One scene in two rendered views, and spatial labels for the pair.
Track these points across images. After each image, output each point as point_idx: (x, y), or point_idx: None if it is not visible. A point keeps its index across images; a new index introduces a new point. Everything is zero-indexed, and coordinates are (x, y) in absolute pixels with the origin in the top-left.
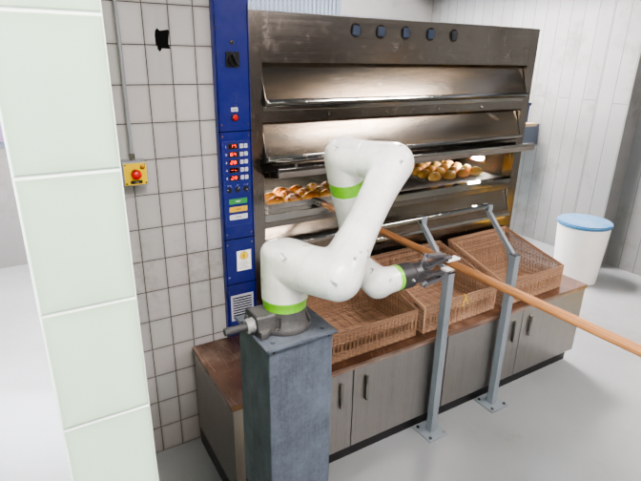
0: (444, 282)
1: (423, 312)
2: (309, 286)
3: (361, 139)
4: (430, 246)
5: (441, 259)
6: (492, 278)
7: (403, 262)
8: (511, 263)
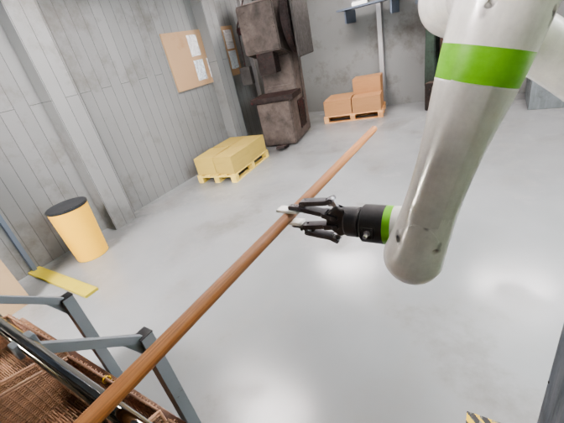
0: None
1: (162, 417)
2: None
3: None
4: (89, 348)
5: (307, 206)
6: (317, 181)
7: (368, 209)
8: (74, 306)
